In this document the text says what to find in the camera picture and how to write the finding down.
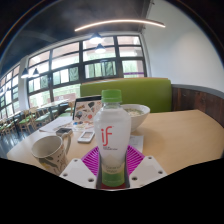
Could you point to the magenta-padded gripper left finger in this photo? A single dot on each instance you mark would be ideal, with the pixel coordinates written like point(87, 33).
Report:
point(78, 173)

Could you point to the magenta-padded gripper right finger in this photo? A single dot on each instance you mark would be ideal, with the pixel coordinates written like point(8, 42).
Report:
point(148, 171)

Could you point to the white green-capped drink bottle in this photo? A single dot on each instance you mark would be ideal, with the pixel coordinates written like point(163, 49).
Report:
point(112, 133)

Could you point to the white paper slip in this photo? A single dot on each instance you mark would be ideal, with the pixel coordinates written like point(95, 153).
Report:
point(136, 142)

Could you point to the patterned cream mug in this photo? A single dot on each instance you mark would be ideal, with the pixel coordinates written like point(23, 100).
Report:
point(50, 155)

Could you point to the small white device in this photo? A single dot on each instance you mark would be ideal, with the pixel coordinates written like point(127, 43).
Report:
point(86, 136)

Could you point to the white paper sheets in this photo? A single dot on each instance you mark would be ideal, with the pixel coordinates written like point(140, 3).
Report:
point(55, 124)

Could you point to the white bowl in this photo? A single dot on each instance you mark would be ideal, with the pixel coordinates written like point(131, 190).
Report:
point(138, 115)

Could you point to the sticker-covered laptop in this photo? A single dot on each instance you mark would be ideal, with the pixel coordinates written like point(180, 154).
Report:
point(86, 110)

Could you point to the wooden dining table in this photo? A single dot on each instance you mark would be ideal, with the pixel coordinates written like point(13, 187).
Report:
point(53, 105)

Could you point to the group of green-seated wooden chairs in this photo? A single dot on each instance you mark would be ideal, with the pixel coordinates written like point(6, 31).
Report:
point(25, 121)

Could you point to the green upholstered bench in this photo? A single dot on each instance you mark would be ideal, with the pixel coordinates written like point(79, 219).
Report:
point(140, 93)

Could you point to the long curved ceiling light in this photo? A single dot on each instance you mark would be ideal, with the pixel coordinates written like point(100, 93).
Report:
point(120, 22)

